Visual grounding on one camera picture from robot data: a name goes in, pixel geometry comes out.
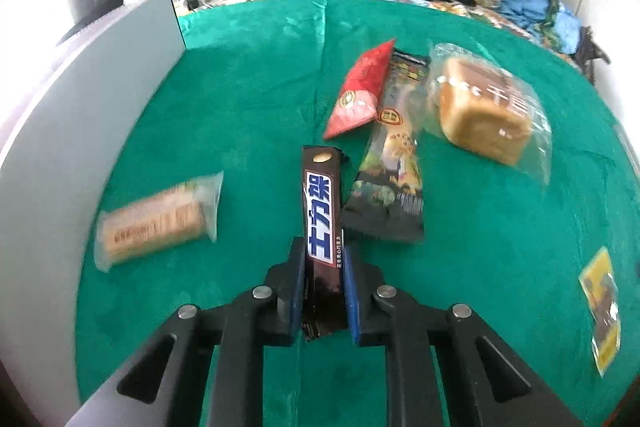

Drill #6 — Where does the biscuit roll clear packet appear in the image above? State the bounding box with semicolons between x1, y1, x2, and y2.
94;172;224;272

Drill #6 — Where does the brown chocolate bar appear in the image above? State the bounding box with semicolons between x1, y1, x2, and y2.
300;146;351;341

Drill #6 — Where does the red snack packet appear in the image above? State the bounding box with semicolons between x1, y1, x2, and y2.
322;38;397;142

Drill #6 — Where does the grey phone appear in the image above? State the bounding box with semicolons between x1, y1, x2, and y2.
614;123;640;180

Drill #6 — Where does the bread loaf clear packet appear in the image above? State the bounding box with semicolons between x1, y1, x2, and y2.
425;42;554;186

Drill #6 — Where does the black long snack packet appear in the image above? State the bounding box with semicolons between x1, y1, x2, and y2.
340;49;432;244

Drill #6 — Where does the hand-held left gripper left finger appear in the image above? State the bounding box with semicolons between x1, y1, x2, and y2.
65;239;308;427

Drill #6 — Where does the black bag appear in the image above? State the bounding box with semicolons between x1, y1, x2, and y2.
575;24;612;86

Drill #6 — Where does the yellow snack packet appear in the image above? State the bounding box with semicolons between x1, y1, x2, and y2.
578;247;623;378

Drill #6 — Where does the grey cardboard box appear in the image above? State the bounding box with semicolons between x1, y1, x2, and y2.
0;0;187;410

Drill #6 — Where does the blue cloth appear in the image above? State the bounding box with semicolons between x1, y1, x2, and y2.
500;0;584;54

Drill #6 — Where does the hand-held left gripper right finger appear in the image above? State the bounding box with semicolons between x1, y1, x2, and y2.
342;244;583;427

